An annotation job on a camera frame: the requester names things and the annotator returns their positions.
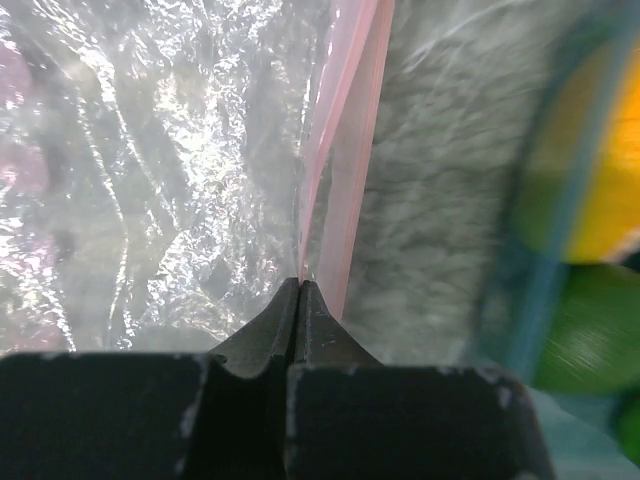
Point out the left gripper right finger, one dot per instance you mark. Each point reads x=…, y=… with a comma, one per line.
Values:
x=350, y=417

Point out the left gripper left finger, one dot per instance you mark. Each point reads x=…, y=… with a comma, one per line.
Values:
x=217, y=414

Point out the clear zip top bag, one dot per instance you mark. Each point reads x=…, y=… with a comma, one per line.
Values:
x=167, y=165

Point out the green lime toy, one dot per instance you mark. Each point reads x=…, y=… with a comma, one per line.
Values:
x=593, y=343

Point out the yellow green mango toy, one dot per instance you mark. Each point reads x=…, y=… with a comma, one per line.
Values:
x=580, y=192

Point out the teal plastic food container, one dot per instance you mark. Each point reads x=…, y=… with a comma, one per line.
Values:
x=588, y=436

